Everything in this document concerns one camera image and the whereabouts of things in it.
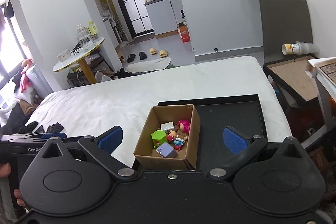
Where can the brown cardboard box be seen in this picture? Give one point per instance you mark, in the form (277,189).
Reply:
(191,140)

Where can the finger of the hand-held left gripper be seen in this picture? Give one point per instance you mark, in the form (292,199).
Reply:
(53,135)

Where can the printed paper cup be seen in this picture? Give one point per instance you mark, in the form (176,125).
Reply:
(290,48)

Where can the black side table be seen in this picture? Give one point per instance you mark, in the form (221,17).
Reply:
(294,77)

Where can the white desk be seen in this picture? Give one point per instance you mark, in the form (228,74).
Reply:
(326,87)

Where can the orange cardboard box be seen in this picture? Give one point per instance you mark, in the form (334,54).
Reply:
(183,33)

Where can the black tray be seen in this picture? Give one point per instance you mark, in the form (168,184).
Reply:
(231,116)

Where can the yellow-label bottle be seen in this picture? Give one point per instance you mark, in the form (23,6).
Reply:
(93,28)

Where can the white standing fan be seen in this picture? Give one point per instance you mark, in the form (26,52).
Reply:
(113,24)

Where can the beige slipper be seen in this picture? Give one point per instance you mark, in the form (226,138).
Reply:
(153,50)
(163,53)

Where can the grey chair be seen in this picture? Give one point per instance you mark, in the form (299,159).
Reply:
(286,22)

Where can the pink plush toy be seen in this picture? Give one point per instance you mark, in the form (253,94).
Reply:
(26,77)

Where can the white charger plug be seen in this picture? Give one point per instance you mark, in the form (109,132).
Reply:
(167,126)

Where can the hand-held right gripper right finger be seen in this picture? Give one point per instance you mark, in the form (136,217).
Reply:
(235,140)

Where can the black cloth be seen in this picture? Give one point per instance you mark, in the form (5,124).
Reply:
(29,127)
(55,128)

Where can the lilac toy box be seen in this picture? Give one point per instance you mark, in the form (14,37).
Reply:
(166,150)

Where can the round gold-rimmed table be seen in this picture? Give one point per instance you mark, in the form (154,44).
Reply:
(81,56)

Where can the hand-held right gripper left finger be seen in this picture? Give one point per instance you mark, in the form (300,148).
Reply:
(110,138)

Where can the person's left hand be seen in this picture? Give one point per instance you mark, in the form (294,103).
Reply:
(5,170)

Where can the white floor mat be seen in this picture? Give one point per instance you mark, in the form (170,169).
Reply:
(148,65)

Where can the pink-haired troll doll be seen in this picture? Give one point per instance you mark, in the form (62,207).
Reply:
(184,125)

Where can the grey kitchen cabinet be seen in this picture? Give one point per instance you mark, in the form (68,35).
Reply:
(164,14)

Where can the green hexagonal box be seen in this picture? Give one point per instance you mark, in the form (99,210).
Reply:
(158,138)

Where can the clear glass jar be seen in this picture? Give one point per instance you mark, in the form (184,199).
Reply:
(83,37)

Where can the small clear container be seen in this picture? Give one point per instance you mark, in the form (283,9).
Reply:
(64,54)

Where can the small brown-haired doll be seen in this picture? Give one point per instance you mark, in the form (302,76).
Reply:
(172,135)

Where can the patterned desk mat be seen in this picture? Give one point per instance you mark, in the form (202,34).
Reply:
(330,71)

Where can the black slipper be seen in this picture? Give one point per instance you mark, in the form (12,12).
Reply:
(131,58)
(142,55)

